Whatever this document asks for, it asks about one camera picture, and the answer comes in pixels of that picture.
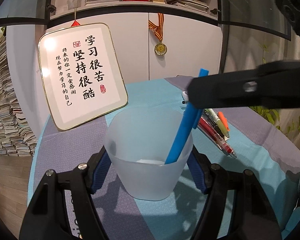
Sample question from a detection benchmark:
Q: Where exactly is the framed calligraphy sign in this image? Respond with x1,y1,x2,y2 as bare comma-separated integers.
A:
38,23,128,131

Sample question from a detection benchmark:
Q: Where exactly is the red gel pen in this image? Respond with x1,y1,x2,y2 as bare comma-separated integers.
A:
198,117,237,159

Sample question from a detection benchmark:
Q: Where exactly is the patterned blue grey tablecloth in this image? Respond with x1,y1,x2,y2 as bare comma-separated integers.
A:
30,76,300,239

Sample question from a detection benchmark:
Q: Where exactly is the gold medal with ribbon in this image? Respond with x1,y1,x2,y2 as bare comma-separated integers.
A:
148,13,167,56

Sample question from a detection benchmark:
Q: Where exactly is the black marker pen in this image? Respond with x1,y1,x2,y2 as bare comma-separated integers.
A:
202,110,224,138

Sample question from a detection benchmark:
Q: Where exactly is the red hanging ornament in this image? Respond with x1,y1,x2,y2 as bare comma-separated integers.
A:
71,20,81,27

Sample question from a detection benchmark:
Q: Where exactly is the frosted plastic cup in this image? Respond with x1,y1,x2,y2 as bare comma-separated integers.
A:
104,107,193,201

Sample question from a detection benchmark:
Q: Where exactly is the green white pen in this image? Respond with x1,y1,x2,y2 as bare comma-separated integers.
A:
207,108,230,138

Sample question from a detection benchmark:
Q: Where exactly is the green potted plant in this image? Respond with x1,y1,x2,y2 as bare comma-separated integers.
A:
250,106,300,136

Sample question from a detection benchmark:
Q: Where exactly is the tall stack of books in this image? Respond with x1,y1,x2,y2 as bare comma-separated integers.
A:
0,29,37,157

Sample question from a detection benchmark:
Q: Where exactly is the orange highlighter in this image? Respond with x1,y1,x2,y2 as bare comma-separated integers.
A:
217,111,230,131

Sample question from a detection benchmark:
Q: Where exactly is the blue pen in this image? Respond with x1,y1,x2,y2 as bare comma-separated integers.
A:
164,68,210,165

